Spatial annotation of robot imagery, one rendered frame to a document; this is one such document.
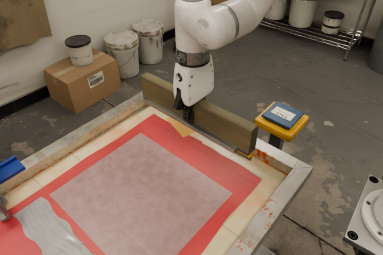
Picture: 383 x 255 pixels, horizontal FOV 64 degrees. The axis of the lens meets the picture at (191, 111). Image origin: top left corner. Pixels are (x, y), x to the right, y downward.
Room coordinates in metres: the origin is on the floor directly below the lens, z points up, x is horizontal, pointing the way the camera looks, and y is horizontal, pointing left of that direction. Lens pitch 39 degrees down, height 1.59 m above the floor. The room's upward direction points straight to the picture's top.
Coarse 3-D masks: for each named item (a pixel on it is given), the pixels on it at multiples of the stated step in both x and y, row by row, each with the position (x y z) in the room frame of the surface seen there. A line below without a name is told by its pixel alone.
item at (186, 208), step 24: (192, 168) 0.54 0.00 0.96; (216, 168) 0.54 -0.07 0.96; (240, 168) 0.54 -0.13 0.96; (144, 192) 0.47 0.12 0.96; (168, 192) 0.47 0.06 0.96; (192, 192) 0.47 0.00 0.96; (216, 192) 0.47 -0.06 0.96; (240, 192) 0.47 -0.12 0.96; (120, 216) 0.40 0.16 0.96; (144, 216) 0.40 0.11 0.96; (168, 216) 0.40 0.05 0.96; (192, 216) 0.40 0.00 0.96; (216, 216) 0.40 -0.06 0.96; (96, 240) 0.34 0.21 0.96; (120, 240) 0.34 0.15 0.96; (144, 240) 0.34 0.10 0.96; (168, 240) 0.34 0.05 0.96; (192, 240) 0.34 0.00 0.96
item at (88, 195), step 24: (144, 120) 0.74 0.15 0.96; (120, 144) 0.64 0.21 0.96; (144, 144) 0.64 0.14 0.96; (168, 144) 0.64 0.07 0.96; (192, 144) 0.64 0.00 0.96; (72, 168) 0.54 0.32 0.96; (96, 168) 0.54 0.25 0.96; (120, 168) 0.54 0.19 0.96; (144, 168) 0.54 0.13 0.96; (168, 168) 0.54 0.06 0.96; (48, 192) 0.47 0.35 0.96; (72, 192) 0.47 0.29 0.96; (96, 192) 0.47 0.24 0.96; (120, 192) 0.47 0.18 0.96; (72, 216) 0.40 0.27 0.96; (96, 216) 0.40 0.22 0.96; (0, 240) 0.34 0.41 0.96; (24, 240) 0.34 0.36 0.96
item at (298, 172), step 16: (112, 112) 0.74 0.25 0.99; (128, 112) 0.76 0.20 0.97; (80, 128) 0.67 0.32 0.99; (96, 128) 0.67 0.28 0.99; (64, 144) 0.60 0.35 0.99; (80, 144) 0.63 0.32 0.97; (256, 144) 0.60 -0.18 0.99; (32, 160) 0.54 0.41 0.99; (48, 160) 0.55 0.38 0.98; (272, 160) 0.55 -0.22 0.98; (288, 160) 0.54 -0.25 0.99; (16, 176) 0.49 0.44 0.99; (32, 176) 0.52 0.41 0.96; (288, 176) 0.49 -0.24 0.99; (304, 176) 0.49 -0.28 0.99; (288, 192) 0.44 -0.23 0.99; (272, 208) 0.40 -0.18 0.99; (256, 224) 0.36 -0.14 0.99; (272, 224) 0.36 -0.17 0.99; (240, 240) 0.32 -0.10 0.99; (256, 240) 0.32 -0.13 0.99
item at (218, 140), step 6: (150, 102) 0.67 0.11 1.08; (156, 102) 0.67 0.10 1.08; (156, 108) 0.66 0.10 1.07; (162, 108) 0.65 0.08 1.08; (168, 114) 0.63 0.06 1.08; (174, 114) 0.62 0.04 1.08; (180, 120) 0.60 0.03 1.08; (192, 126) 0.57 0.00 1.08; (198, 126) 0.57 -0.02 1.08; (198, 132) 0.56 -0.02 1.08; (204, 132) 0.55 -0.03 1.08; (210, 138) 0.53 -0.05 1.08; (216, 138) 0.53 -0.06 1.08; (222, 144) 0.51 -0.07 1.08; (228, 144) 0.51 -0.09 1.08; (234, 150) 0.49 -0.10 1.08
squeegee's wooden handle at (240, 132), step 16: (144, 80) 0.70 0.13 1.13; (160, 80) 0.69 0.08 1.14; (144, 96) 0.71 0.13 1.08; (160, 96) 0.66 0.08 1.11; (176, 112) 0.62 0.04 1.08; (208, 112) 0.56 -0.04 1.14; (224, 112) 0.55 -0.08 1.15; (208, 128) 0.55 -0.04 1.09; (224, 128) 0.52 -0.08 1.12; (240, 128) 0.50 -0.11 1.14; (256, 128) 0.49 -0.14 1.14; (240, 144) 0.49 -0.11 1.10
